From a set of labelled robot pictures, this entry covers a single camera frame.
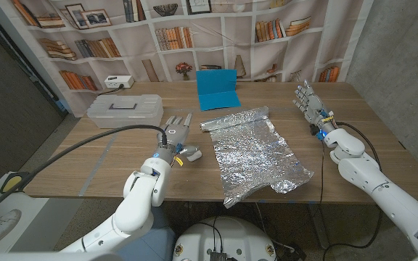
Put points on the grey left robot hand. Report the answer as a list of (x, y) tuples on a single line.
[(174, 136)]

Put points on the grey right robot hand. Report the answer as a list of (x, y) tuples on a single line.
[(314, 107)]

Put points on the white AirPods case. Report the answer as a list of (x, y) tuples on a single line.
[(195, 156)]

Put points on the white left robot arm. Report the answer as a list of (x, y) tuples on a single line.
[(136, 210)]

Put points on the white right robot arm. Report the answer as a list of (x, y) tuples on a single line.
[(383, 188)]

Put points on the blue folded origami paper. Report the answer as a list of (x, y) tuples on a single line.
[(216, 88)]

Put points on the aluminum foil sheet with roll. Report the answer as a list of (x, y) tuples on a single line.
[(249, 152)]

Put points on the clear plastic storage box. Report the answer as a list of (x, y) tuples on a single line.
[(122, 108)]

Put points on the white power strip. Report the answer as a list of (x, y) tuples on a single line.
[(118, 81)]

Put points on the printed bookshelf backdrop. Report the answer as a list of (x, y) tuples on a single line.
[(209, 40)]

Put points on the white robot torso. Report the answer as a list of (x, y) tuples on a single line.
[(227, 235)]

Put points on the grey metal table leg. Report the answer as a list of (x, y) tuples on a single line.
[(319, 224)]

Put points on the white floor platform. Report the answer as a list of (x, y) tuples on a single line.
[(31, 214)]

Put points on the dark perforated metal panel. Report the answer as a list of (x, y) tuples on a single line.
[(13, 108)]

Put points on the yellow and black pedal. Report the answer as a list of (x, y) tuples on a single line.
[(13, 183)]

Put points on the white sneaker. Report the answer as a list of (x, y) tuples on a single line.
[(7, 221)]

